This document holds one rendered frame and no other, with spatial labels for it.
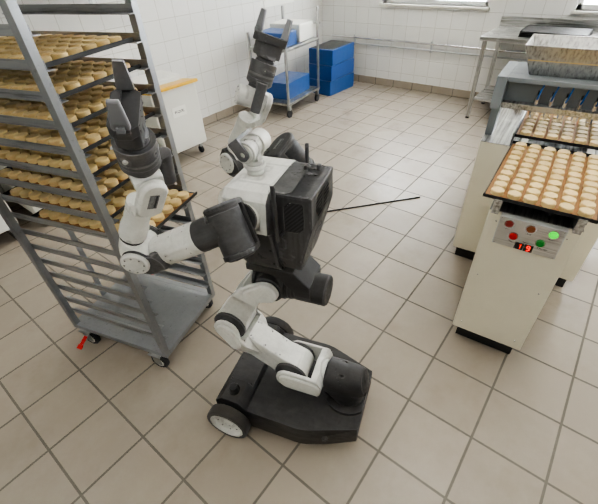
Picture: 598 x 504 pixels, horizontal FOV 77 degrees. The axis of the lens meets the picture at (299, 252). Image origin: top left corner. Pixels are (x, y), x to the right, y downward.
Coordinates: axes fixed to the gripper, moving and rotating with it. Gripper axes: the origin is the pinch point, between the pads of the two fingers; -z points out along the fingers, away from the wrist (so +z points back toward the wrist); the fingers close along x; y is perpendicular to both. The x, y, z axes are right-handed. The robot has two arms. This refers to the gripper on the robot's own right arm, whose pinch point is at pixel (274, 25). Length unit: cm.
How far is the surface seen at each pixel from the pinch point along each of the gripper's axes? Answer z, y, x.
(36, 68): 32, 23, 58
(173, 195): 80, 34, 3
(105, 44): 25, 44, 34
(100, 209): 75, 17, 40
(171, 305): 154, 37, -10
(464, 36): -64, 176, -427
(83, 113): 46, 32, 43
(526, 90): -15, -30, -142
